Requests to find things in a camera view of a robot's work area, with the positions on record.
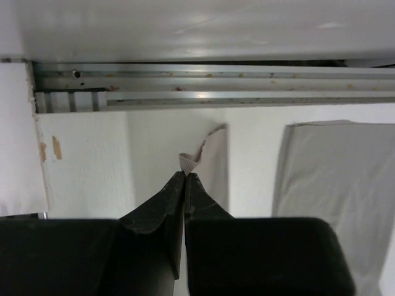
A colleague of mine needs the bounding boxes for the grey trousers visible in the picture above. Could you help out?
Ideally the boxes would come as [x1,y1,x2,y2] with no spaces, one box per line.
[203,121,394,295]

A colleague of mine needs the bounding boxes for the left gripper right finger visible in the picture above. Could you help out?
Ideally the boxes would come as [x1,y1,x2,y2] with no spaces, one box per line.
[185,173,356,295]

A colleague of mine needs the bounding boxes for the left metal table rail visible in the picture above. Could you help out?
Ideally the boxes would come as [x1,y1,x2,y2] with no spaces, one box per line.
[33,63,394,113]

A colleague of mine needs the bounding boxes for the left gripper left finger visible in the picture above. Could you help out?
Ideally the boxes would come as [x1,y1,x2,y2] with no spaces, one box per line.
[1,172,185,295]

